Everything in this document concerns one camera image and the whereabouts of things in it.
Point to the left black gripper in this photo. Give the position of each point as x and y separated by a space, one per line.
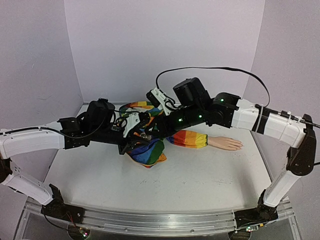
131 143

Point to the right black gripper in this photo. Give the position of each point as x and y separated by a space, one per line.
155 127

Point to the small nail polish bottle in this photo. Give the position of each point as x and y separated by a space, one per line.
145 136

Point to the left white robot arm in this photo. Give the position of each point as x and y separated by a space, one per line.
101 122

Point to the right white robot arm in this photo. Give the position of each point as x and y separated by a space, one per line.
231 111

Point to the rainbow striped cloth garment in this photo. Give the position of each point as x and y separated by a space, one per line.
152 154

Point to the mannequin hand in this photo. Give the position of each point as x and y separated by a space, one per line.
224 143

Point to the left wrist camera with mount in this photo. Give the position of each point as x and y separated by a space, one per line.
135 121

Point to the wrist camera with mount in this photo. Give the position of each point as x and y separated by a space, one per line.
160 100
135 121

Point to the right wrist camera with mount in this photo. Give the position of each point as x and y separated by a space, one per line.
160 100

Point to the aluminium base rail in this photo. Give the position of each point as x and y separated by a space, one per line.
160 224

